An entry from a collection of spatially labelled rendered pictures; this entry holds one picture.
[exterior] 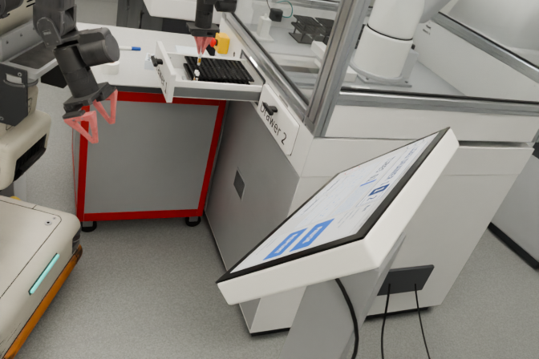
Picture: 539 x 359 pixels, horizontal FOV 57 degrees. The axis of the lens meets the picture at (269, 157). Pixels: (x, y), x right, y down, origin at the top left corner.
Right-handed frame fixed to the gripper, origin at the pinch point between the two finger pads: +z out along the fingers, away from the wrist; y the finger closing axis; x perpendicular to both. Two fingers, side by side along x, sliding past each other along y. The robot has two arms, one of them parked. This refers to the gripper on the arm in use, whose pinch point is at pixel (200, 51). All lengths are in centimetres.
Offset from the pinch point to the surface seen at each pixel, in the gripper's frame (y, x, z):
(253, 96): 19.3, -7.3, 13.7
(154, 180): -10, 18, 67
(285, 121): 19.8, -34.0, 9.1
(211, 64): 7.0, 8.3, 8.2
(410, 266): 81, -50, 70
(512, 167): 109, -51, 23
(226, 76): 10.4, -0.5, 9.0
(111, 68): -26.7, 24.1, 17.1
